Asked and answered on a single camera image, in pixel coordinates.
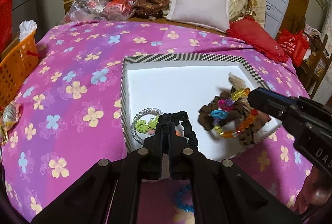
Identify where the red shopping bag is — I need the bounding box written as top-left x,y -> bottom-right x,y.
277,29 -> 310,67

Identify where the striped black white box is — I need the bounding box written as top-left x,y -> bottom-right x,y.
120,53 -> 267,161

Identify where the red paper bag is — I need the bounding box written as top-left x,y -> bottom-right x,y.
0,0 -> 12,53

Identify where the pink floral bed sheet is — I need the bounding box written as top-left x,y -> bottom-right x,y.
3,22 -> 312,223

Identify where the colourful plastic chain bracelet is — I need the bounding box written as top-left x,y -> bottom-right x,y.
210,87 -> 260,139

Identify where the silver white braided hair tie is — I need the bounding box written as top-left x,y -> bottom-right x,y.
131,107 -> 164,146

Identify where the blue bead bracelet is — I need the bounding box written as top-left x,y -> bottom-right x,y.
173,186 -> 195,214

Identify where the orange plastic basket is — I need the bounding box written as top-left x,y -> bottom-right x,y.
0,30 -> 40,109

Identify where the colourful flower bead bracelet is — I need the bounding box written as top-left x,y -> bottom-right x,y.
134,118 -> 159,137

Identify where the black scrunchie hair tie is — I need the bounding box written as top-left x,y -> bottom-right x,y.
157,110 -> 199,149

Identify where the red ruffled cushion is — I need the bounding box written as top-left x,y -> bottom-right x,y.
226,16 -> 289,63

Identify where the white tissue paper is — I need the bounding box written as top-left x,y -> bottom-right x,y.
19,20 -> 37,42

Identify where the brown leopard scrunchie bow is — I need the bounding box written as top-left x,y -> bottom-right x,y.
198,73 -> 271,146

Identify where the person right hand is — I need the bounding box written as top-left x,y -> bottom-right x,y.
294,166 -> 331,214

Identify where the wooden chair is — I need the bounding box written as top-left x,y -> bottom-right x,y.
295,33 -> 331,98

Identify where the clear plastic bag of items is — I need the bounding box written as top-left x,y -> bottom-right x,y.
61,0 -> 134,24

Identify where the grey white pillow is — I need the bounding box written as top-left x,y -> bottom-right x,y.
166,0 -> 229,33

